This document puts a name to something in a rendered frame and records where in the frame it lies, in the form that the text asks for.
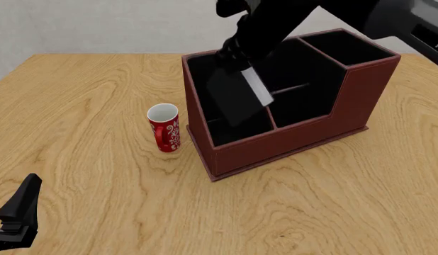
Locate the red-brown desk caddy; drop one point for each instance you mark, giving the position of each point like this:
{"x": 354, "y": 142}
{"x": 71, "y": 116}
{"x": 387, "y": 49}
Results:
{"x": 357, "y": 101}

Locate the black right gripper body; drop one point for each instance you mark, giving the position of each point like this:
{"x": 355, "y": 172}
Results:
{"x": 249, "y": 40}

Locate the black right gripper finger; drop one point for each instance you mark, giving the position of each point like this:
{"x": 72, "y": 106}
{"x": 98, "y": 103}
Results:
{"x": 231, "y": 61}

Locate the red mug with white pattern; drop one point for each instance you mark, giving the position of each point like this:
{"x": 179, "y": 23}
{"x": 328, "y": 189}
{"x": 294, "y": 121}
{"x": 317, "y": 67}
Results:
{"x": 164, "y": 132}

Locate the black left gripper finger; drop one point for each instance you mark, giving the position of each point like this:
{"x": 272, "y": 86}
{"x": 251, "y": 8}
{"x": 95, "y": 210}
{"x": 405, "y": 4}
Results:
{"x": 23, "y": 199}

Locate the black book with white pages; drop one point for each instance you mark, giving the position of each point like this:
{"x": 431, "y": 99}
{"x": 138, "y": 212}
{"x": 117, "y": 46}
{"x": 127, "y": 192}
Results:
{"x": 233, "y": 98}

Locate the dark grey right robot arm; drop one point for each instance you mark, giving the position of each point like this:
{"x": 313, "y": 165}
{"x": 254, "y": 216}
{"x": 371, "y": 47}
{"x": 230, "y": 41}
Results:
{"x": 382, "y": 18}

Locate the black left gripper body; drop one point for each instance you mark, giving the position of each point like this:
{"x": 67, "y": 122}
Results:
{"x": 13, "y": 236}

